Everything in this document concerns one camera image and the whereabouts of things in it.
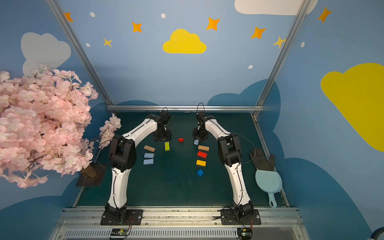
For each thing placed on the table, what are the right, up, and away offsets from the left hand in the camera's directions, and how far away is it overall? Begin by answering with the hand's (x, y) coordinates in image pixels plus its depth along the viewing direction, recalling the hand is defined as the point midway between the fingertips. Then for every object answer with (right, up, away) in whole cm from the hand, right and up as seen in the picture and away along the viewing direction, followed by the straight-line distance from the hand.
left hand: (166, 138), depth 99 cm
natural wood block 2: (-11, -7, -1) cm, 13 cm away
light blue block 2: (-10, -11, -3) cm, 16 cm away
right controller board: (+44, -46, -26) cm, 69 cm away
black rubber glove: (+62, -14, -3) cm, 64 cm away
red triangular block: (+10, -2, +5) cm, 11 cm away
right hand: (+21, 0, +6) cm, 22 cm away
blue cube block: (+23, -20, -11) cm, 32 cm away
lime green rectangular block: (0, -6, +2) cm, 6 cm away
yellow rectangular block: (+24, -16, -5) cm, 29 cm away
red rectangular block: (+24, -11, -1) cm, 27 cm away
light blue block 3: (-10, -15, -5) cm, 19 cm away
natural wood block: (+26, -7, +2) cm, 27 cm away
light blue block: (+20, -3, +2) cm, 21 cm away
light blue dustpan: (+65, -25, -13) cm, 70 cm away
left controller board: (-18, -45, -27) cm, 55 cm away
